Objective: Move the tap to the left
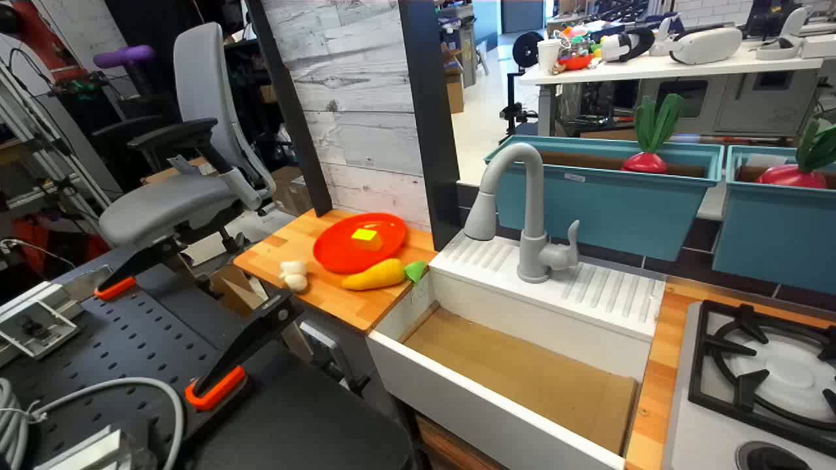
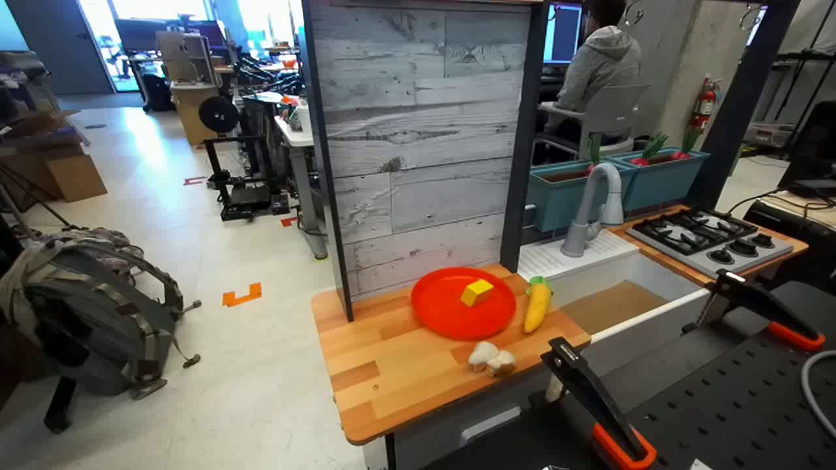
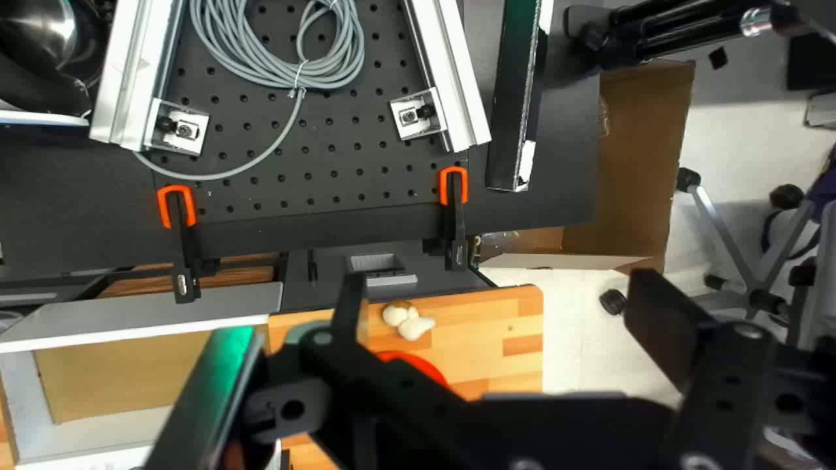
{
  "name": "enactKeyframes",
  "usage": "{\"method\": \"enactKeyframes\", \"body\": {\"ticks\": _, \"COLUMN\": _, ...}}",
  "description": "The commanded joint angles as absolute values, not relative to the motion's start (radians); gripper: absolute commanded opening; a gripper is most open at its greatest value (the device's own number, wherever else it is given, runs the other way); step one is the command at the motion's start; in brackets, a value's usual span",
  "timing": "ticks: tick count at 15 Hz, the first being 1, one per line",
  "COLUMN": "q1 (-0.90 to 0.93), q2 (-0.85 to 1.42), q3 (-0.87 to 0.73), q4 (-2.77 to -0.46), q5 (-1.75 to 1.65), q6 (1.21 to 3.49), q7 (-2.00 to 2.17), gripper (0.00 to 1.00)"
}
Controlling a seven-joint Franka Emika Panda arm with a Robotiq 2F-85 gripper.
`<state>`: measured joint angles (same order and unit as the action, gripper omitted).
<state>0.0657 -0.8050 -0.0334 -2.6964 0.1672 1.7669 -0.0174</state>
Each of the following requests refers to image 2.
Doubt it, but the black orange clamp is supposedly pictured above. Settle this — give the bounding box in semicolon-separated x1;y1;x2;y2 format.
697;268;825;352
542;337;659;470

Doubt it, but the black orange clamp front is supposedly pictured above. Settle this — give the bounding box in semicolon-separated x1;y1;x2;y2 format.
542;337;659;470

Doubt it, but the grey backpack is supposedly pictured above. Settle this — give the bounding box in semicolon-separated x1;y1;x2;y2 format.
0;230;201;433

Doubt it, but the cardboard box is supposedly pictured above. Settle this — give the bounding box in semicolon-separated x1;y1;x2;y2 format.
48;153;108;202

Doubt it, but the yellow toy corn cob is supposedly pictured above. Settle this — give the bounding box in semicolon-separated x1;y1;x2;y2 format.
522;276;552;333

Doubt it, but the seated person in grey hoodie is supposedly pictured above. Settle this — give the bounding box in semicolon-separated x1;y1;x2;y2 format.
556;0;644;112

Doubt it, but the red round plate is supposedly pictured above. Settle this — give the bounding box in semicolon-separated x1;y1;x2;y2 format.
411;266;517;340

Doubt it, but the white toy sink unit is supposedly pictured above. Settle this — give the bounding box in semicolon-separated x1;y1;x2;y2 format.
517;232;709;377

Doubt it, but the black equipment stand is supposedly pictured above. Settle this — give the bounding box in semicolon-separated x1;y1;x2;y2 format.
198;97;291;222

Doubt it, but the black orange clamp rear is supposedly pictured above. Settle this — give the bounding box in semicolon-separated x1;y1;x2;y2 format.
697;268;825;352

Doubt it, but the red fire extinguisher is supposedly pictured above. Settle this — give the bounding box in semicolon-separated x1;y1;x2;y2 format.
691;75;718;132

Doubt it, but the grey wood-pattern back panel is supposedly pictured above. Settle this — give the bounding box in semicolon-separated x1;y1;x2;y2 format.
304;0;546;311

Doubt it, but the grey toy tap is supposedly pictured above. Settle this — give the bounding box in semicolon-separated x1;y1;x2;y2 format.
563;162;624;259

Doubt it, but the white toy garlic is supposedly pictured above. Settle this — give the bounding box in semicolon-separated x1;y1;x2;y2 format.
467;343;517;377

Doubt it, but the toy stove top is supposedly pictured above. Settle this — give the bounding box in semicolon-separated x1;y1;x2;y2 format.
627;209;794;276

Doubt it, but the teal planter box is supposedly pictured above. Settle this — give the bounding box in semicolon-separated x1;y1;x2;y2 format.
526;147;710;236

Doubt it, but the yellow cheese block toy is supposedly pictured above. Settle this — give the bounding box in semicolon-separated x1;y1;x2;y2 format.
460;279;495;307

